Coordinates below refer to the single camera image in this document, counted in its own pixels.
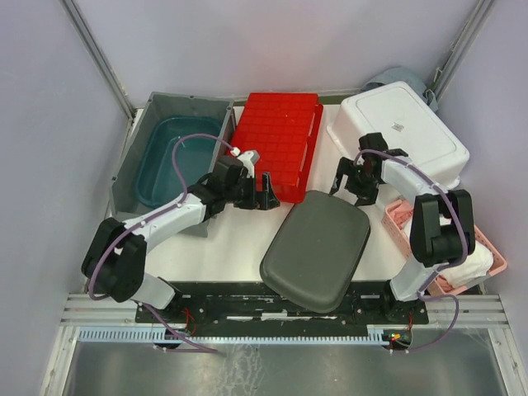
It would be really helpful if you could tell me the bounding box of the large white plastic tub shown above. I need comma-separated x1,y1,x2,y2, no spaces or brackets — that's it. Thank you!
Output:
327,81,469,188

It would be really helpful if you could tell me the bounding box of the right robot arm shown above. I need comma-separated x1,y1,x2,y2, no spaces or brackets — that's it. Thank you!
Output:
329,133,475,323

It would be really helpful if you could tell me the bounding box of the aluminium frame rail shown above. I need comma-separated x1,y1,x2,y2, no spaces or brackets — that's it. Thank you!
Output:
60,294,137,327

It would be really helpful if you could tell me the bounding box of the dark grey plastic tray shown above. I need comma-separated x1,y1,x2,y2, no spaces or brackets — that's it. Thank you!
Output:
260,190,370,314

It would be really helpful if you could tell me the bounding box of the light blue cable duct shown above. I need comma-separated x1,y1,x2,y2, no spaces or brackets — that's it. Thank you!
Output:
78,325,393,343

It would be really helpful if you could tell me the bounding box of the pink plastic basket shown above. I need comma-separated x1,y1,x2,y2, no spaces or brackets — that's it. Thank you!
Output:
382,200,507,295

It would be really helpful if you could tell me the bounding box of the grey plastic storage bin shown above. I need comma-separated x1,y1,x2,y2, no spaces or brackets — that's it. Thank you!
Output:
111,92,236,221

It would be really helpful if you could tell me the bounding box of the teal transparent container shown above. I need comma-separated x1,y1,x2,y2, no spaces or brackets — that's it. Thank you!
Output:
134,115,221,209

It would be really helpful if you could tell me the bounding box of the white folded towel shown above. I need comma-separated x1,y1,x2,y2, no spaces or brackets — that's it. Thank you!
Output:
399,212,494,292

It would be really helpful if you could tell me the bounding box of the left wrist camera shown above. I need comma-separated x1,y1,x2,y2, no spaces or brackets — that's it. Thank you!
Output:
230,147,260,178

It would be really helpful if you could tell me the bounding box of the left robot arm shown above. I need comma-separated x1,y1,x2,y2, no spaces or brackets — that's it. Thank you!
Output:
82,150,280,322

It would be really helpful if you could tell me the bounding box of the blue denim cloth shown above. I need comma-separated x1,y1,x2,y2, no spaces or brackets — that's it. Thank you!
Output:
361,67,439,112

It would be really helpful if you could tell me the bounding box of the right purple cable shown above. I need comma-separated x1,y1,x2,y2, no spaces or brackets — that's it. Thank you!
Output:
354,148,474,355

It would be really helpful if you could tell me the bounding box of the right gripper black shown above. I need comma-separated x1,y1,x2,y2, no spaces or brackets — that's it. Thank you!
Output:
328,156,380,206

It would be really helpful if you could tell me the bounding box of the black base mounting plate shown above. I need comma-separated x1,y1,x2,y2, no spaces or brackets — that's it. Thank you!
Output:
158,281,429,337

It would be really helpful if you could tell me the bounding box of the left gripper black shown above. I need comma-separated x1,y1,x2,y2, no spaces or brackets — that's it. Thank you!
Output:
224,172,280,210

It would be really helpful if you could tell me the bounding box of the red plastic bin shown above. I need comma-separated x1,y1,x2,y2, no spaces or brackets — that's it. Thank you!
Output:
231,92,323,204

